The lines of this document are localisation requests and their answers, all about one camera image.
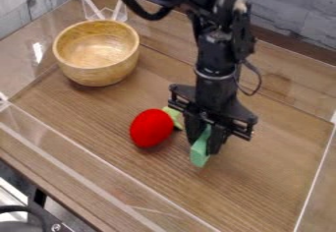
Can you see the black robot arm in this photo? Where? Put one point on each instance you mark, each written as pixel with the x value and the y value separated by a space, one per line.
pixel 224 39

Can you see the green rectangular block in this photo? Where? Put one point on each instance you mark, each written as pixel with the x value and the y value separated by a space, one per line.
pixel 199 149

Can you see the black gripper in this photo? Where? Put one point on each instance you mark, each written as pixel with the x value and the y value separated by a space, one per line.
pixel 228 118

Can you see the red plush strawberry toy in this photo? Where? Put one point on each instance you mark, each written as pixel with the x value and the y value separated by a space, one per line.
pixel 152 126

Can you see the black table leg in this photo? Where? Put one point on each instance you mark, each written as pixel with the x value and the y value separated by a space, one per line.
pixel 39 197

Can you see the black device with logo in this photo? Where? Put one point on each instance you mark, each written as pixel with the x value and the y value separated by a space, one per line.
pixel 55 225

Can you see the brown wooden bowl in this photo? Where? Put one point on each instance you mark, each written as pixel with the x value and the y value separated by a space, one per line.
pixel 96 52

